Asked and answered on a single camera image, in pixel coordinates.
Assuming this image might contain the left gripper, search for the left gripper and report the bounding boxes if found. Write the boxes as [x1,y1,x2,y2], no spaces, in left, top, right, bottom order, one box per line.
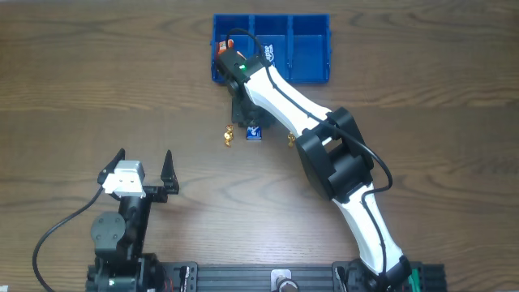
[97,148,180,204]

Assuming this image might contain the blue tray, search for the blue tray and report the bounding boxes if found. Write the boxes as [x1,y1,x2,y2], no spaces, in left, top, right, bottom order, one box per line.
[210,14,332,85]

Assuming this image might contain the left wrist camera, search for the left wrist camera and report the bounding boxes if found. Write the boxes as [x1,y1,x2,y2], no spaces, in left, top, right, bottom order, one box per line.
[101,160,146,200]

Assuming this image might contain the black cable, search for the black cable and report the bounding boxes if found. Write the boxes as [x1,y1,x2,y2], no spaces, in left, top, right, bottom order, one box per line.
[225,27,394,202]
[32,185,105,292]

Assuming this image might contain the mounting rail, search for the mounting rail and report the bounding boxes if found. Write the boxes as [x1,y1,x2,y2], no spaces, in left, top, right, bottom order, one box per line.
[161,261,447,292]

